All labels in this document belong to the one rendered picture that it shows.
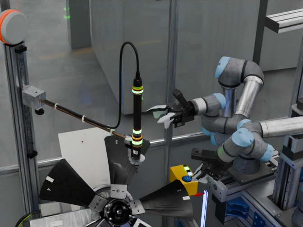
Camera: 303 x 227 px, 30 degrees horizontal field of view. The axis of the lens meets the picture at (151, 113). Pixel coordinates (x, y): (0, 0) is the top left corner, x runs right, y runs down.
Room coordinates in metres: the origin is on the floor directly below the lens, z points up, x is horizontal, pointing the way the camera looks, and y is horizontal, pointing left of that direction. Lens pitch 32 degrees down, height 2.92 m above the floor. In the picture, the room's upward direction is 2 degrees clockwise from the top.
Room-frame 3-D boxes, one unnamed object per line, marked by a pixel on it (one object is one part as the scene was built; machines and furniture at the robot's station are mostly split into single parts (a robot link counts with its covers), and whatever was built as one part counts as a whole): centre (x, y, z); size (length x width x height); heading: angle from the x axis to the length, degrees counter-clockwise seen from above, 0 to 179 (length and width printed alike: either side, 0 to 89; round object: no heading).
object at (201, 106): (2.13, -0.20, 1.64); 0.08 x 0.05 x 0.08; 30
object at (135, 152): (1.98, 0.06, 1.66); 0.04 x 0.04 x 0.46
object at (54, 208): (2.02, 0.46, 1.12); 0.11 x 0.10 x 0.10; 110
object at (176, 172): (2.38, -0.18, 1.02); 0.16 x 0.10 x 0.11; 20
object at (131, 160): (1.98, 0.07, 1.50); 0.09 x 0.07 x 0.10; 55
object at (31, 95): (2.34, 0.57, 1.54); 0.10 x 0.07 x 0.08; 55
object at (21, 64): (2.37, 0.61, 1.48); 0.05 x 0.03 x 0.62; 145
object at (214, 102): (2.17, -0.27, 1.64); 0.11 x 0.08 x 0.09; 120
